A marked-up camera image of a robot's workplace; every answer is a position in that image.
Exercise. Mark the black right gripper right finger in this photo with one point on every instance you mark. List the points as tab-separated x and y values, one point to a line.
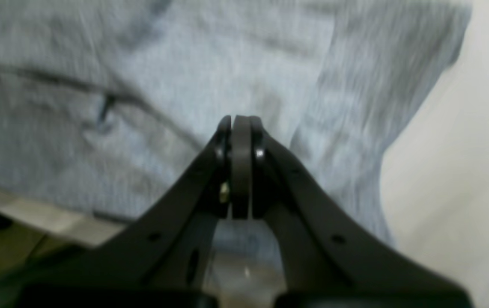
329	260

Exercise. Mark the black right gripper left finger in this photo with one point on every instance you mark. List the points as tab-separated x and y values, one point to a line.
160	260

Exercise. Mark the grey T-shirt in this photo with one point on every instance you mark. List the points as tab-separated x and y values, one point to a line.
104	103

